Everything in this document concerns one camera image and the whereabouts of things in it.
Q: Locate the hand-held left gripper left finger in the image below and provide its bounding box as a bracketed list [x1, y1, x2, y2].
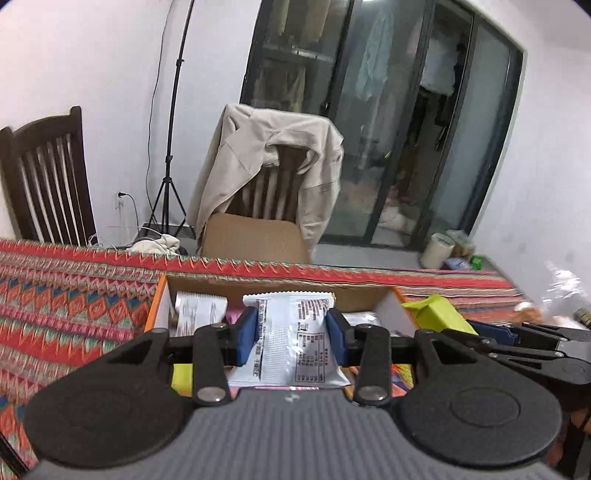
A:
[107, 307, 258, 408]

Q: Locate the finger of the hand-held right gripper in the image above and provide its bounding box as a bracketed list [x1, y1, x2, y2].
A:
[443, 328, 562, 371]
[468, 320, 578, 350]

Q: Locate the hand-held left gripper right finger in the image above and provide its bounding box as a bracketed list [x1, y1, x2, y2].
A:
[325, 308, 468, 408]

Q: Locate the white snack packet black print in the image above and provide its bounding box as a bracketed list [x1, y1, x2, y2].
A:
[228, 292, 352, 388]

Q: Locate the orange cardboard box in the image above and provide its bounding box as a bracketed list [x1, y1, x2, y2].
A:
[144, 274, 419, 402]

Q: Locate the green snack packet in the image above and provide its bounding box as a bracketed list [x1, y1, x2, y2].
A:
[171, 364, 195, 397]
[401, 294, 478, 335]

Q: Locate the yellow brown snack packet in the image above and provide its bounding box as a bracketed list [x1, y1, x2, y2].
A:
[392, 364, 415, 393]

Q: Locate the clear plastic bag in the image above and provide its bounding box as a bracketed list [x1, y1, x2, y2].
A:
[531, 261, 591, 324]

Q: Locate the wooden chair with cushion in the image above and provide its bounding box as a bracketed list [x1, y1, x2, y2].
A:
[202, 145, 311, 265]

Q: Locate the white trash bin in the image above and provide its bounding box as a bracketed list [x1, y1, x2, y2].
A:
[419, 232, 455, 270]

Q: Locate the cream cloth bag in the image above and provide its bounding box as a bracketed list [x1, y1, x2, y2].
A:
[127, 233, 182, 256]

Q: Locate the white cloth bundle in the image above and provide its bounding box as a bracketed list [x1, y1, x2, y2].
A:
[378, 205, 419, 234]

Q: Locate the black sliding glass door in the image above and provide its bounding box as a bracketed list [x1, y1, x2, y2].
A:
[239, 0, 527, 252]

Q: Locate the patterned red tablecloth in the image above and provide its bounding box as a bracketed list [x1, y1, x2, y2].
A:
[0, 237, 532, 467]

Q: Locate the beige jacket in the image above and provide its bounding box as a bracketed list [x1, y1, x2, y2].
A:
[186, 103, 345, 247]

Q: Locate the studio light on stand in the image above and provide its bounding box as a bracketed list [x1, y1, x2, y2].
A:
[139, 0, 197, 238]

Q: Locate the dark wooden chair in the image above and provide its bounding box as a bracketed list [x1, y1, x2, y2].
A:
[0, 106, 99, 245]

